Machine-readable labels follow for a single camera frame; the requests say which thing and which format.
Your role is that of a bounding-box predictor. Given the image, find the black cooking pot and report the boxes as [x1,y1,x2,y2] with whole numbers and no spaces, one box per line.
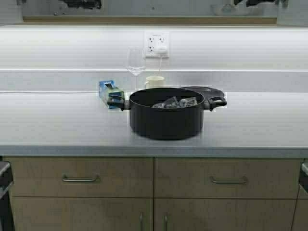
[107,88,227,140]

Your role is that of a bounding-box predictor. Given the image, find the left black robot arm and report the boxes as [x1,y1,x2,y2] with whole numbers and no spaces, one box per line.
[63,0,102,10]

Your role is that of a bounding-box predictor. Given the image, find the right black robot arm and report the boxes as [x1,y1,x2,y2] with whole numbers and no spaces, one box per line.
[245,0,289,8]

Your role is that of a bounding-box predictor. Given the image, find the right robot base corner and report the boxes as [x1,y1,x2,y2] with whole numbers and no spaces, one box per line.
[299,162,308,192]

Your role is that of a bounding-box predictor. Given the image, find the crumpled bag inside pot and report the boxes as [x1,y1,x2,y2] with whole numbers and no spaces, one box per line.
[152,96,197,109]

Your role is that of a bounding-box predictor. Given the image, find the right lower cabinet door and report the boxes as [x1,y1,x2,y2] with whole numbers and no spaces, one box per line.
[154,199,295,231]

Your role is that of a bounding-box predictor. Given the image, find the cabinet door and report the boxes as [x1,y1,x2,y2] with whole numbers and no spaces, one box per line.
[154,199,295,231]
[13,197,153,231]

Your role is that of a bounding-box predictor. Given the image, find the clear glass bowl in cabinet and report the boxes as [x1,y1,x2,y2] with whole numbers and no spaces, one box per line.
[211,3,260,17]

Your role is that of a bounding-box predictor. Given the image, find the left lower cabinet door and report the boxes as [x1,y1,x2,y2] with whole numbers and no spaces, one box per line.
[13,197,153,231]

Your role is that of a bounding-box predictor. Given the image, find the cream ceramic mug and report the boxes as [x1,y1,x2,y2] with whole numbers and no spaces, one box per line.
[145,76,165,89]

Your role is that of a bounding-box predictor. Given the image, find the blue Ziploc box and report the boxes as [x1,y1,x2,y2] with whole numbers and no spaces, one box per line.
[99,80,125,109]

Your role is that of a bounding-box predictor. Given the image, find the clear wine glass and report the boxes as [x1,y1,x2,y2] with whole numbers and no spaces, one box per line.
[126,47,146,89]

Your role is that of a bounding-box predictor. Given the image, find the middle wooden drawer front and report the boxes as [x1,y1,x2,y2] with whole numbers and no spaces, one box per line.
[154,158,301,199]

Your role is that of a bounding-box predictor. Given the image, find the wooden drawer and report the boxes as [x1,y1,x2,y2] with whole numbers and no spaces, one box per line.
[6,157,154,198]
[154,158,301,199]

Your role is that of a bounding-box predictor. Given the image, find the left wooden drawer front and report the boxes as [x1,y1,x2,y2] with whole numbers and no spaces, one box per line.
[6,157,154,198]

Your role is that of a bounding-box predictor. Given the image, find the white wall outlet plate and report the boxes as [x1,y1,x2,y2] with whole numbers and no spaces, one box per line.
[144,31,170,58]

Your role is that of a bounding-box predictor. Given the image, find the left drawer metal handle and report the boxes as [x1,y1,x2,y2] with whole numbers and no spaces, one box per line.
[62,175,99,182]

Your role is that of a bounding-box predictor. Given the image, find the drawer metal handle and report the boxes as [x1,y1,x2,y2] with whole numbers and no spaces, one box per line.
[62,175,99,182]
[210,177,248,184]

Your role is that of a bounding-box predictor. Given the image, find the middle drawer metal handle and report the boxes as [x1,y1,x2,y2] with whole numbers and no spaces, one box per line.
[210,177,248,184]

